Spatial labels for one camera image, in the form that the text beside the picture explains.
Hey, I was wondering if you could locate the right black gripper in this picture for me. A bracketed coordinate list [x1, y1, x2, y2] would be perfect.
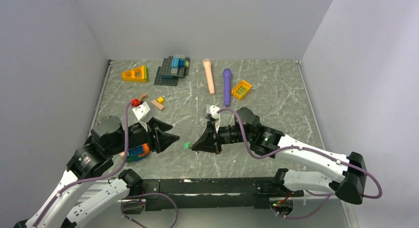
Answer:
[192, 121, 253, 155]

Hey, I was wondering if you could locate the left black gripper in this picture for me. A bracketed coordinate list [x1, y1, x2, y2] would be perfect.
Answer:
[107, 115, 180, 156]

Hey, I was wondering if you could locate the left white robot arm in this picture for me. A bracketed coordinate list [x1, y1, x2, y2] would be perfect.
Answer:
[15, 116, 180, 228]

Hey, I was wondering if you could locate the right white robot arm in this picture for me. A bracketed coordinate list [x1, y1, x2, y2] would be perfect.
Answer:
[190, 105, 367, 205]

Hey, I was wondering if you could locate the orange curved track piece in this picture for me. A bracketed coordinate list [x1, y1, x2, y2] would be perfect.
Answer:
[126, 143, 150, 161]

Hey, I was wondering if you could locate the wooden rectangular block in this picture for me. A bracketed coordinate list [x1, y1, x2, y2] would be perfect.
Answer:
[151, 99, 165, 111]

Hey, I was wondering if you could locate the small yellow cube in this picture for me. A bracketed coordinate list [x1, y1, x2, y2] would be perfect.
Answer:
[158, 97, 165, 104]

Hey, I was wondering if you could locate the blue toy brick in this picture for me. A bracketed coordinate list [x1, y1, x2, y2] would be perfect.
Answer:
[128, 145, 144, 158]

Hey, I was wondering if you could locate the wooden arch block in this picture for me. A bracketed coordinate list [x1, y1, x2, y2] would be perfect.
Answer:
[139, 93, 148, 101]

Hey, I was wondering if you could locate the black base bar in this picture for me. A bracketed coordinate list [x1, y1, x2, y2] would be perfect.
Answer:
[125, 177, 304, 211]

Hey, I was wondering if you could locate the orange yellow triangular block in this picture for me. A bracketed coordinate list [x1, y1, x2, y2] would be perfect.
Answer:
[121, 66, 149, 82]

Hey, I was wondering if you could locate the grey blue brick stack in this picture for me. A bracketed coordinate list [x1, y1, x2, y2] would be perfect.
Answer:
[154, 53, 190, 86]

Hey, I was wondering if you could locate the yellow grid brick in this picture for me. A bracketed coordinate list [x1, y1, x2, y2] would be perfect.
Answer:
[231, 80, 252, 100]

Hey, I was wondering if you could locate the purple toy microphone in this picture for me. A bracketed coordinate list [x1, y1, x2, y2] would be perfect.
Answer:
[223, 68, 232, 107]

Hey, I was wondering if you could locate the pink toy microphone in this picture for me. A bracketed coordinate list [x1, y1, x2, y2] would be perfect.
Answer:
[203, 58, 215, 95]

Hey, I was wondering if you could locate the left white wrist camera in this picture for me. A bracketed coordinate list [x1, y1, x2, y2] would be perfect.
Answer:
[132, 102, 156, 132]

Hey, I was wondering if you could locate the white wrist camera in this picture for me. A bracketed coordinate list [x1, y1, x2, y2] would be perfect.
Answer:
[132, 102, 156, 132]
[205, 104, 220, 133]

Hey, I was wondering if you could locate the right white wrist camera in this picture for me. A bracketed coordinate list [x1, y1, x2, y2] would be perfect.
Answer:
[205, 104, 220, 133]

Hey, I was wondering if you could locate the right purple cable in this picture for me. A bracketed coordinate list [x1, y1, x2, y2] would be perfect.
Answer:
[216, 108, 383, 200]

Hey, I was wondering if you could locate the purple cable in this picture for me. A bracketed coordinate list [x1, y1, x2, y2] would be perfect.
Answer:
[216, 108, 383, 200]
[31, 102, 135, 227]

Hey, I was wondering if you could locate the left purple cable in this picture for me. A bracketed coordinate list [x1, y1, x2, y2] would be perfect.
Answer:
[31, 102, 135, 227]

